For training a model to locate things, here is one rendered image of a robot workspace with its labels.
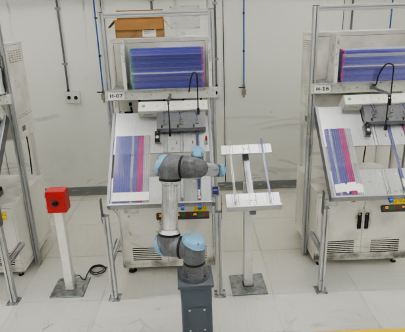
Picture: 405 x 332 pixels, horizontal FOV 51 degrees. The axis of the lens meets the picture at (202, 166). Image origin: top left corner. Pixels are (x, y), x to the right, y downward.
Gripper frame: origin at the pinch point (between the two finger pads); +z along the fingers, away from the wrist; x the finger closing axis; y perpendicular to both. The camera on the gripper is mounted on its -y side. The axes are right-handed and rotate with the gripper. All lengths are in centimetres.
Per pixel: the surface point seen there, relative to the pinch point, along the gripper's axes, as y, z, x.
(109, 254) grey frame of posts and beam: -56, 14, 62
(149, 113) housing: 40, 6, 33
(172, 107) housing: 43.8, 3.9, 17.0
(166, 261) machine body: -62, 52, 27
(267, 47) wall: 146, 120, -73
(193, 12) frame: 101, -21, 0
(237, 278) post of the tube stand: -76, 47, -26
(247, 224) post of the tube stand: -39, 13, -32
